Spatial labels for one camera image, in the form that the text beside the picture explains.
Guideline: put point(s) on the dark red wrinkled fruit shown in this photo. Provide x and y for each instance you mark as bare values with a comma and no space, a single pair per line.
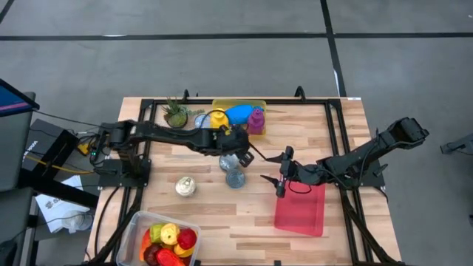
151,255

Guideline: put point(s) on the red apple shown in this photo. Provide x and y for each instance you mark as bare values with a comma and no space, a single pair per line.
187,239

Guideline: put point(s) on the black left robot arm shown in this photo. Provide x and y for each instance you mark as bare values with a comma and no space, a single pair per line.
166,134

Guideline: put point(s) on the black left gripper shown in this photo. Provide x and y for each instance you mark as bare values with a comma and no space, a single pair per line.
231,142

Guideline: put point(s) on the yellow translucent plastic bin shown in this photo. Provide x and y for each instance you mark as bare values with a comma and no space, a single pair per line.
236,102

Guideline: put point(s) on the purple plastic squeeze bottle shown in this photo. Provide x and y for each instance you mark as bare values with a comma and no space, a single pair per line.
255,122

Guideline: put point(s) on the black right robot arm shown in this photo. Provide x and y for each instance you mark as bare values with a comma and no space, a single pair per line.
369,155

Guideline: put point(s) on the yellow plastic squeeze bottle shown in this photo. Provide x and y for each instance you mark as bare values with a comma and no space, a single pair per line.
218,119

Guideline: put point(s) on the grey cabinet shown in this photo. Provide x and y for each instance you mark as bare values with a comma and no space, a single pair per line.
15,147

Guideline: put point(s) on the yellow star fruit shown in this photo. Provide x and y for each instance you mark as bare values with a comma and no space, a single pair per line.
183,252

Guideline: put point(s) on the blue plastic squeeze bottle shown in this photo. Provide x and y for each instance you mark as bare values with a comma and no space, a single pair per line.
239,114

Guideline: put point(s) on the clear plastic cup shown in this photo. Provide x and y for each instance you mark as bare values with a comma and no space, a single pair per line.
77,221

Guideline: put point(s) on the potted succulent plant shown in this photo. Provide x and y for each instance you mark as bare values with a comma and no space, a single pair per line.
177,118

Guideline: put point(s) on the red yellow mango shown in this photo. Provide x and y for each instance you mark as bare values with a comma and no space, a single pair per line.
168,257

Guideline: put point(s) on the silver tin can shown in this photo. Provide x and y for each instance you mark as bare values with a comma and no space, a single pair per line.
227,164

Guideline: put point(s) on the black metal rig frame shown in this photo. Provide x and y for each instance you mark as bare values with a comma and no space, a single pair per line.
288,101

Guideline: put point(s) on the blue screen monitor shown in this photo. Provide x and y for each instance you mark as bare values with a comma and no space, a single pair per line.
11,99

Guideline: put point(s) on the white paper sheet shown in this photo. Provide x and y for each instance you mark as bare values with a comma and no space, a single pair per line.
51,207

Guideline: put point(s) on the yellow pear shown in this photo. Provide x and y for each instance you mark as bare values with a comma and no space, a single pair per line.
170,234

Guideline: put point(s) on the black case with white text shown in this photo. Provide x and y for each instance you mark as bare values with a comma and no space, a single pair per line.
40,144

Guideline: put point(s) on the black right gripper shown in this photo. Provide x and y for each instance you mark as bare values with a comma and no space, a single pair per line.
290,171

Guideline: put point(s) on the green pear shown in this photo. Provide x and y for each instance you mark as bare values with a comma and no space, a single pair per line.
157,232

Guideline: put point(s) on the clear plastic container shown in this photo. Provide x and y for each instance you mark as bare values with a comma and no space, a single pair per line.
127,229

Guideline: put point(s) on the pink translucent plastic bin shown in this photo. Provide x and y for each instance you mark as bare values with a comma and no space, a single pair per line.
301,214

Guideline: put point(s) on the blue label tin can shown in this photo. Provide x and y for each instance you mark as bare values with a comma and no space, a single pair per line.
185,186

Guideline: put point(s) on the green label tin can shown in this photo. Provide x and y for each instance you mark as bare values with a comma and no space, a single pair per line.
235,179

